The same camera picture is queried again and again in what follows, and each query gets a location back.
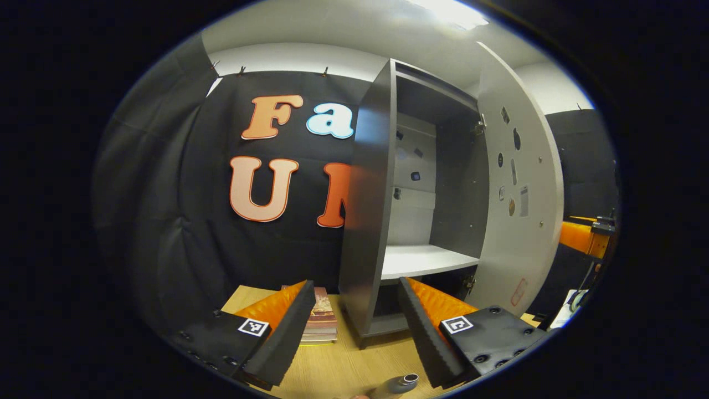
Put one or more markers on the wide ceiling light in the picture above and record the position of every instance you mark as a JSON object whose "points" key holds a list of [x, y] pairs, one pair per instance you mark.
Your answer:
{"points": [[451, 12]]}

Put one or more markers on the thin white-edged book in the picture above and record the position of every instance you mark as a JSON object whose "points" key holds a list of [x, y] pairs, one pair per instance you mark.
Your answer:
{"points": [[321, 331]]}

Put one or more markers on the small white box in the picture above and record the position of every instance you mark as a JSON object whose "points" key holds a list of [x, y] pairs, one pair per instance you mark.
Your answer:
{"points": [[568, 310]]}

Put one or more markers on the metal door hinge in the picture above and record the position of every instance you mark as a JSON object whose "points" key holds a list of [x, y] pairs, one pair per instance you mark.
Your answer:
{"points": [[481, 124], [470, 285]]}

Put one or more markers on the silver drink bottle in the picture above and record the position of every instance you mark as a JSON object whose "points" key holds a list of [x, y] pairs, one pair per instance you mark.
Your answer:
{"points": [[393, 387]]}

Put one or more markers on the black backdrop cloth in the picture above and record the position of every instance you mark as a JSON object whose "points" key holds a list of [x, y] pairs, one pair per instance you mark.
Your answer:
{"points": [[221, 255], [144, 194], [587, 166]]}

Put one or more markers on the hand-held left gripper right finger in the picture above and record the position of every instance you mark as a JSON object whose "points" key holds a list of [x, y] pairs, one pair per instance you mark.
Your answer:
{"points": [[424, 338]]}

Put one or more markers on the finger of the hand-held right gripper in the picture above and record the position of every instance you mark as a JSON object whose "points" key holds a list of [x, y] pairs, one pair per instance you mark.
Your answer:
{"points": [[579, 237]]}

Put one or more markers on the grey cabinet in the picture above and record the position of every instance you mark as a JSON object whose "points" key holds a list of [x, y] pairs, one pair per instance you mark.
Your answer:
{"points": [[365, 221]]}

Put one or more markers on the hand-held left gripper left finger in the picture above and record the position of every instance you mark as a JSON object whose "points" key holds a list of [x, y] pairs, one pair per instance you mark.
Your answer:
{"points": [[288, 338]]}

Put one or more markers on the brown cover book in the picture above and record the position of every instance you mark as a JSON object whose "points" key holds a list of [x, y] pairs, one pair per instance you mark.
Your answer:
{"points": [[324, 310]]}

